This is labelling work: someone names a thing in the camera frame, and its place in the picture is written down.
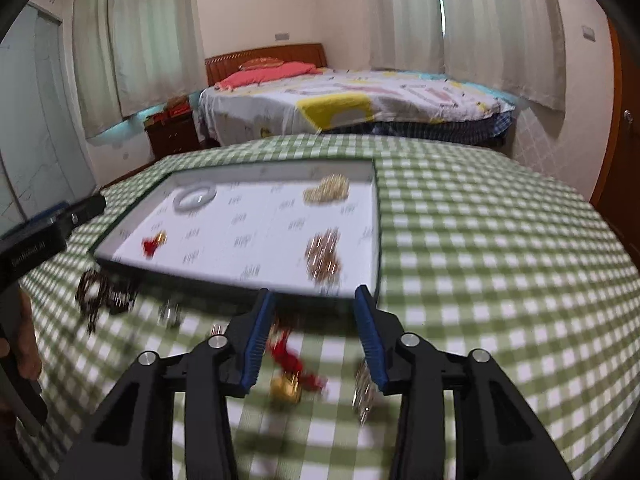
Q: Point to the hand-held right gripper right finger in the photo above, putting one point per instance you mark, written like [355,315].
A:
[371,350]

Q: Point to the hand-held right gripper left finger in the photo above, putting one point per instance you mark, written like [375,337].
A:
[255,350]

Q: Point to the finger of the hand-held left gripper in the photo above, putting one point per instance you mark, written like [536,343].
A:
[90,207]

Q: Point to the red knot gold ingot charm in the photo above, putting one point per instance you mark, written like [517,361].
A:
[285,355]

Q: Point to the rhinestone hair clip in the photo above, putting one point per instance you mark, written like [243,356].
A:
[362,395]

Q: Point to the white tray with green rim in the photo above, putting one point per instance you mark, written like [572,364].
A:
[240,220]

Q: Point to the person's left hand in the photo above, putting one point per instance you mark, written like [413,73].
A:
[27,340]

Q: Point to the small red tassel charm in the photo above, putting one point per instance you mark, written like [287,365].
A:
[150,246]

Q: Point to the white jade bangle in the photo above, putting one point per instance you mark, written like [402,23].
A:
[179,205]

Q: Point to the frosted glass door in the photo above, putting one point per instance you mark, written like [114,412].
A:
[40,125]

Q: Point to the rose gold pearl brooch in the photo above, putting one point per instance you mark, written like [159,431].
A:
[324,255]

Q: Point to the dark wooden nightstand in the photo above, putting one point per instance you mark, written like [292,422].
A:
[172,137]

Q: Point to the red boxes on nightstand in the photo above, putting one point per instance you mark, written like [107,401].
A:
[170,110]

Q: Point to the green checked tablecloth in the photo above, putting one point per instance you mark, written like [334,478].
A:
[475,260]

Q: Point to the white curtain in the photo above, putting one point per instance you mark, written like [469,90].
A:
[405,15]
[155,35]
[92,60]
[500,30]

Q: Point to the wooden headboard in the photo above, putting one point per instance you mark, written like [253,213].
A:
[225,62]

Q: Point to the pink pillow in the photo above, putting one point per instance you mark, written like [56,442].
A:
[260,76]

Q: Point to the red cushion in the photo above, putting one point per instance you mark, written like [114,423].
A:
[260,63]

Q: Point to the bed with printed sheet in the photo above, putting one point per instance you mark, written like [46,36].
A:
[380,100]

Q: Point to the brown wooden door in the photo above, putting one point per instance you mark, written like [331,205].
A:
[620,160]

